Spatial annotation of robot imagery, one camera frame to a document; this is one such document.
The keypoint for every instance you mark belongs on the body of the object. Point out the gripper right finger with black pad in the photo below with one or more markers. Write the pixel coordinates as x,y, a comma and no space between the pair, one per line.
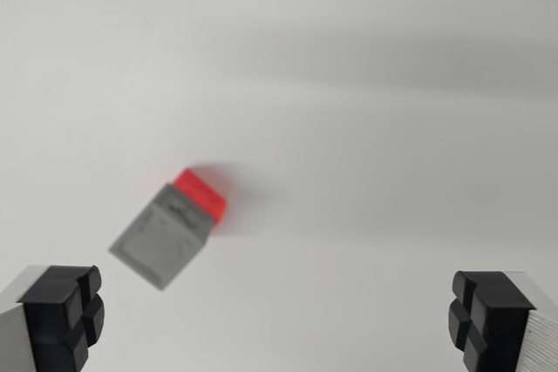
497,324

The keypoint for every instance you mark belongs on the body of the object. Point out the red rubber cube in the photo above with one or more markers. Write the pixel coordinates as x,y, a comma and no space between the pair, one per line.
202,193

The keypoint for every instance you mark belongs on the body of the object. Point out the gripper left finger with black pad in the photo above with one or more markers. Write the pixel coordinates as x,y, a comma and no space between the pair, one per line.
48,324

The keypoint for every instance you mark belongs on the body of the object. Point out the grey embossed rubber cube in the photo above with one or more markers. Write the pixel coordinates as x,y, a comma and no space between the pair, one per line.
159,243

